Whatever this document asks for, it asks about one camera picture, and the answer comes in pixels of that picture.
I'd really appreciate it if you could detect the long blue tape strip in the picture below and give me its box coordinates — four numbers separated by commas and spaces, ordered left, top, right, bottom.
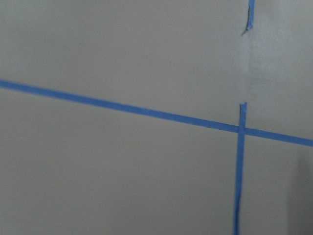
0, 79, 313, 147

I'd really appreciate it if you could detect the torn blue tape strip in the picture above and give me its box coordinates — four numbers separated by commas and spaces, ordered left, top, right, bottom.
246, 0, 255, 31

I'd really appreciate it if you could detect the short blue tape strip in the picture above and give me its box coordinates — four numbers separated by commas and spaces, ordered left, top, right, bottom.
233, 102, 247, 235

